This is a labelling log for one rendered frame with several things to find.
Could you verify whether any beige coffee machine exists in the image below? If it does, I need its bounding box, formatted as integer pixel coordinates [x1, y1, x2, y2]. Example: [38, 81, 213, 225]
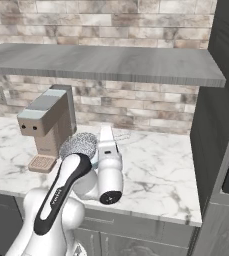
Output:
[16, 84, 78, 174]

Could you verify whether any dark grey dishwasher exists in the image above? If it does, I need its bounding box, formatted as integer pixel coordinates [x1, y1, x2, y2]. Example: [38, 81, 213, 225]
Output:
[0, 191, 24, 256]

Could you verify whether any grey speckled bowl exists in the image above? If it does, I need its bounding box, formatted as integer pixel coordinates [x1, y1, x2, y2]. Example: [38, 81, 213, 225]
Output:
[58, 131, 100, 169]

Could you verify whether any dark grey tall cabinet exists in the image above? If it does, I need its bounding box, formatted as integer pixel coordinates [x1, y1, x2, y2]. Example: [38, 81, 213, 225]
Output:
[189, 0, 229, 215]

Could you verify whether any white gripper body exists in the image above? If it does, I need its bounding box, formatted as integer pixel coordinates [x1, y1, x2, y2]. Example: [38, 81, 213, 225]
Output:
[98, 125, 116, 145]

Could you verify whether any narrow grey cabinet door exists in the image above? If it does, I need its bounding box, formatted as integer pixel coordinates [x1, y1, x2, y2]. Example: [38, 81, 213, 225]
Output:
[73, 227, 102, 256]

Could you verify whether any grey drawer front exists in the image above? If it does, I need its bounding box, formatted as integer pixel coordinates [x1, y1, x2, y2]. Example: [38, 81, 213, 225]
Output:
[75, 207, 198, 249]

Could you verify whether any grey wooden wall shelf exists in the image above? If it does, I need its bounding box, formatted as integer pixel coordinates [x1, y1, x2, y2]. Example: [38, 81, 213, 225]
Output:
[0, 42, 227, 89]

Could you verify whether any grey drawer handle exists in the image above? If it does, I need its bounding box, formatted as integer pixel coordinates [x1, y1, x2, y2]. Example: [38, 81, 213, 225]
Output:
[83, 216, 116, 225]

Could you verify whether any wide grey cabinet door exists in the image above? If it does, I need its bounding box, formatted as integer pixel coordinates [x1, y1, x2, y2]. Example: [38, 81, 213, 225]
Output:
[100, 231, 190, 256]

